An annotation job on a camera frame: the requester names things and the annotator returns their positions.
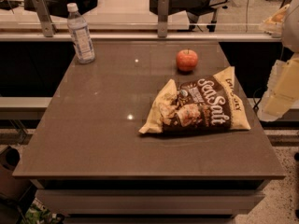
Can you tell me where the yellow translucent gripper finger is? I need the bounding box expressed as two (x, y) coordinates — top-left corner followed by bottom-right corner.
(258, 54), (299, 122)

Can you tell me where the red apple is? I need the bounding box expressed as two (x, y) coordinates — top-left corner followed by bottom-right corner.
(176, 49), (198, 72)

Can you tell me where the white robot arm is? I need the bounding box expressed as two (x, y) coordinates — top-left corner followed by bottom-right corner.
(257, 0), (299, 122)

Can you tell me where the clear plastic water bottle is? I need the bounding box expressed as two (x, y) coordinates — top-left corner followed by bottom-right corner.
(67, 3), (95, 63)

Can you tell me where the sea salt popcorn bag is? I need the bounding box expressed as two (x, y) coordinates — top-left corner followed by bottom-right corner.
(139, 66), (250, 133)

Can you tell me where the gray table drawer base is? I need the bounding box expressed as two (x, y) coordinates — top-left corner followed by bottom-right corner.
(36, 189), (264, 219)

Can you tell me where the green patterned bag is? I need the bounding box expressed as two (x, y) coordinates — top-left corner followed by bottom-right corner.
(21, 199), (64, 224)

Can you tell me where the brown bin at left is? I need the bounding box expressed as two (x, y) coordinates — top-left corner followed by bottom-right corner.
(0, 147), (31, 200)

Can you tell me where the black cable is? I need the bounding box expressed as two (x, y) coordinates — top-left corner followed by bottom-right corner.
(252, 87), (265, 111)

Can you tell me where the middle metal railing bracket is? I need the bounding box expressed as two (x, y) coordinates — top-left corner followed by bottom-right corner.
(157, 0), (169, 38)

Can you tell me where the metal railing bracket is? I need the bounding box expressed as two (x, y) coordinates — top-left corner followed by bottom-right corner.
(157, 0), (169, 38)
(31, 0), (56, 37)

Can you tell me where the left metal railing bracket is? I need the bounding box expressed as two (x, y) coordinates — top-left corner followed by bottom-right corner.
(31, 0), (56, 37)

